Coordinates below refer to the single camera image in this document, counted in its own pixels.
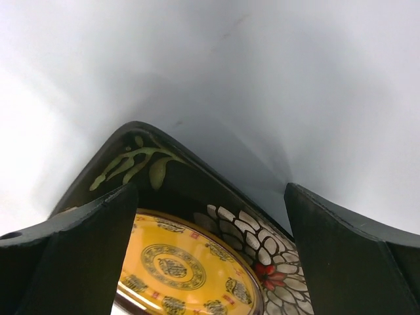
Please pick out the black yellow square plate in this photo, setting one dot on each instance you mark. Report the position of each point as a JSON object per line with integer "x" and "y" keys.
{"x": 171, "y": 179}

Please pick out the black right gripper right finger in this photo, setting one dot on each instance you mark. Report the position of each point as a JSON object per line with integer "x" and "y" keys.
{"x": 352, "y": 264}

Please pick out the yellow round plate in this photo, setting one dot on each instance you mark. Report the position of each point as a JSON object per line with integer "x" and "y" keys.
{"x": 172, "y": 266}

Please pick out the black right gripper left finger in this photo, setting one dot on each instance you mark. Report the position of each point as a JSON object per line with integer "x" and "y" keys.
{"x": 70, "y": 263}

